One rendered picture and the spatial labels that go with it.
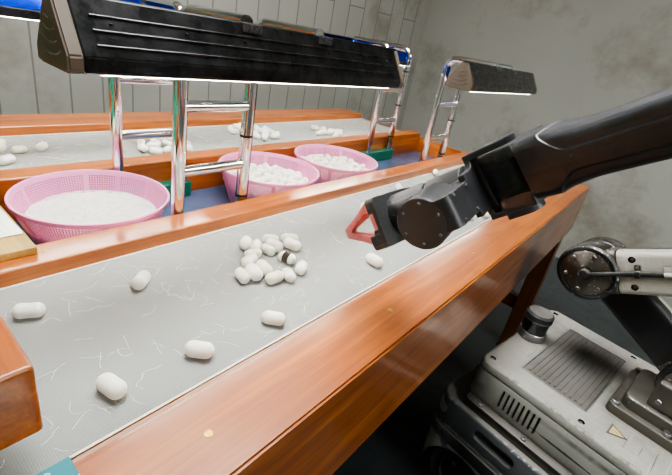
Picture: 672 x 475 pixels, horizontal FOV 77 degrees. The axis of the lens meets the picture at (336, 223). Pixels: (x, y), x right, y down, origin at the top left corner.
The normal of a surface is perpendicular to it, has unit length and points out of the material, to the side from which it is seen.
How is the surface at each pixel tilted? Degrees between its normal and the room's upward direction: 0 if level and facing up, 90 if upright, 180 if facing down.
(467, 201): 50
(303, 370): 0
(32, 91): 90
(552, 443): 90
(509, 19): 90
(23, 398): 90
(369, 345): 0
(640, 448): 0
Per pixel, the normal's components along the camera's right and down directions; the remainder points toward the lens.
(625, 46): -0.75, 0.15
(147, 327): 0.18, -0.89
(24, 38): 0.64, 0.42
